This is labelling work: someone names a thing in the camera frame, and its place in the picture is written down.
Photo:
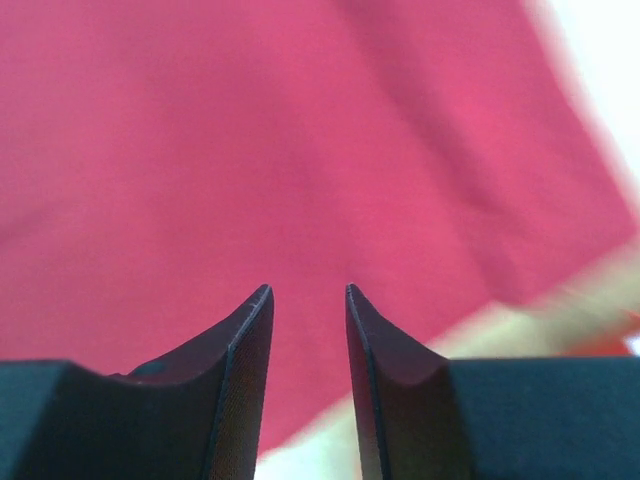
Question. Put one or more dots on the red plastic bin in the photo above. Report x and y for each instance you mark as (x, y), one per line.
(623, 341)

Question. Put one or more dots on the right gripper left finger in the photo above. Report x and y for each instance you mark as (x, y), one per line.
(192, 413)

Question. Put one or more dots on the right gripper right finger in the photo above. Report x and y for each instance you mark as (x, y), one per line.
(420, 415)

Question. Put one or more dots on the dark red t shirt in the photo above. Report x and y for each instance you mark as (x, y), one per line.
(161, 159)

